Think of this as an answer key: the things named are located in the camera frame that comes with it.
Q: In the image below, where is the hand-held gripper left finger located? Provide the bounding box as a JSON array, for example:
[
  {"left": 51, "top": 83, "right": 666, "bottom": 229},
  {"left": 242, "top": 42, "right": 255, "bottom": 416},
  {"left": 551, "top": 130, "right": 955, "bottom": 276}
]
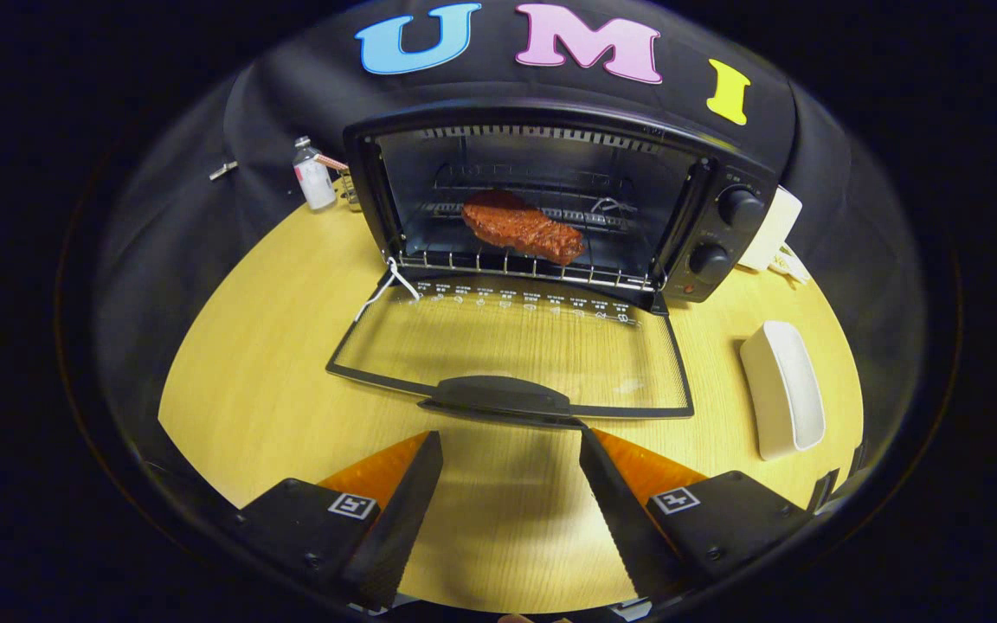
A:
[{"left": 235, "top": 430, "right": 445, "bottom": 609}]

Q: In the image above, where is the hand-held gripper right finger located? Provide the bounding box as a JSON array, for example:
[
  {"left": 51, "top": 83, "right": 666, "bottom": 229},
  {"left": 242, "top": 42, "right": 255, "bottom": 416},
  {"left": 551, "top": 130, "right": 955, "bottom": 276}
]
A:
[{"left": 579, "top": 427, "right": 814, "bottom": 602}]

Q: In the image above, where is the black toaster oven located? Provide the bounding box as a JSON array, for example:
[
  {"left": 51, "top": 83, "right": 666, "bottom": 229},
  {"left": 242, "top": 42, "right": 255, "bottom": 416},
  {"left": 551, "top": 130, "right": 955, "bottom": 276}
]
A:
[{"left": 325, "top": 104, "right": 783, "bottom": 431}]

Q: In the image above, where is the red steak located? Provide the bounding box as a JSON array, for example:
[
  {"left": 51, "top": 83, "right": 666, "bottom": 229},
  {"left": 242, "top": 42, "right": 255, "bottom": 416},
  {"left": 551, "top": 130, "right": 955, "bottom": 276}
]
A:
[{"left": 461, "top": 189, "right": 587, "bottom": 267}]

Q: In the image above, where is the white rectangular tray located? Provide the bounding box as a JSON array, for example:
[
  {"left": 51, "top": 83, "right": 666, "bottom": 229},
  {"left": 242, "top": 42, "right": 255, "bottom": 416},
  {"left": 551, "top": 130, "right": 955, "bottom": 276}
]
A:
[{"left": 739, "top": 320, "right": 827, "bottom": 462}]

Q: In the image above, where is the white divided bean dish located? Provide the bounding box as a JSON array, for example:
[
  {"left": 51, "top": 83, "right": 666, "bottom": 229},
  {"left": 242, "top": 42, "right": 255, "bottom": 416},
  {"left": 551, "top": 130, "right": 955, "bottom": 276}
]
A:
[{"left": 765, "top": 245, "right": 811, "bottom": 286}]

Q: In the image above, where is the white tall slotted appliance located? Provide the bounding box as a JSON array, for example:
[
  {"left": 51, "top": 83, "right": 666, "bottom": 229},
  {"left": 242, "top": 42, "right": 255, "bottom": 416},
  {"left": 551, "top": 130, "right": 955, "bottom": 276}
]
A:
[{"left": 736, "top": 185, "right": 804, "bottom": 272}]

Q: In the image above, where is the small clear bottle pink label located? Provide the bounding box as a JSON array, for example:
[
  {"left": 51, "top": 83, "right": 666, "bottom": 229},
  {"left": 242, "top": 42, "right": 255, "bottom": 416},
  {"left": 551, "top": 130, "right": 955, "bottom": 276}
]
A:
[{"left": 293, "top": 136, "right": 338, "bottom": 211}]

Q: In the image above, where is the black backdrop cloth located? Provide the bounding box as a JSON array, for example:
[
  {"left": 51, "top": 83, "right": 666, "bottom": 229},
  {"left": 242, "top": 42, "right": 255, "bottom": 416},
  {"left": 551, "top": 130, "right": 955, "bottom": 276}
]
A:
[{"left": 57, "top": 0, "right": 932, "bottom": 520}]

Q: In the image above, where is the white cord loop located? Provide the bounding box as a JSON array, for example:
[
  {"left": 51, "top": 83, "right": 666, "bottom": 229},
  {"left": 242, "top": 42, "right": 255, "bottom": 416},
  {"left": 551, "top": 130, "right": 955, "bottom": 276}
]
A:
[{"left": 353, "top": 257, "right": 421, "bottom": 323}]

